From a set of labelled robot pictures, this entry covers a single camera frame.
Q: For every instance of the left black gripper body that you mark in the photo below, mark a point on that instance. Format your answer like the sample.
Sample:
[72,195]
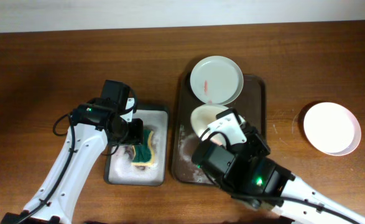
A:
[132,134]

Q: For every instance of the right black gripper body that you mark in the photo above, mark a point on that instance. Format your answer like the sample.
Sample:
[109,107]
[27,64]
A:
[254,142]

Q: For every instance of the cream white plate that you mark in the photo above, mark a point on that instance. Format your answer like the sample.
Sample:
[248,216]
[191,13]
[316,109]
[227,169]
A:
[203,115]

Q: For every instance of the green and yellow sponge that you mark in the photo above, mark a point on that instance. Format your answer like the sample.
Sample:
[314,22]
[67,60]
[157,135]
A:
[144,154]

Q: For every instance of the pale green plate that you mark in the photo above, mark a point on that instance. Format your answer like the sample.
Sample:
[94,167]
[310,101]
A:
[216,80]

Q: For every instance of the pink white plate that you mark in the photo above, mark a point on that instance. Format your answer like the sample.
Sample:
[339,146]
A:
[332,129]

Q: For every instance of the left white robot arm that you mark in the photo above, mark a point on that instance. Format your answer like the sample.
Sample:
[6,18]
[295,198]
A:
[96,128]

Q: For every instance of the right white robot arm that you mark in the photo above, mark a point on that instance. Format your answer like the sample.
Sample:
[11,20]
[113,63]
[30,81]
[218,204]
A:
[292,198]

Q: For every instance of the brown plastic serving tray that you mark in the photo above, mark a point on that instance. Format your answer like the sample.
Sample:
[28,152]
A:
[250,104]

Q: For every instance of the small black soapy tray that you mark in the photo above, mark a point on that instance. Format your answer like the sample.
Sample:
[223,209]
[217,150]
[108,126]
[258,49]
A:
[118,168]

